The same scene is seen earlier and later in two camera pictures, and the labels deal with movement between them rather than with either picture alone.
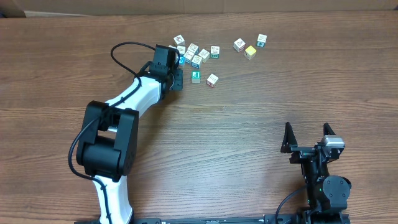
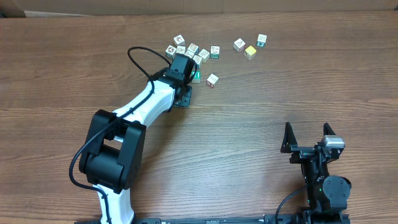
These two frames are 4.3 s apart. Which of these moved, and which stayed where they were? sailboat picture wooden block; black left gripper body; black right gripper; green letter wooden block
Moved: black left gripper body
Stayed: black right gripper; sailboat picture wooden block; green letter wooden block
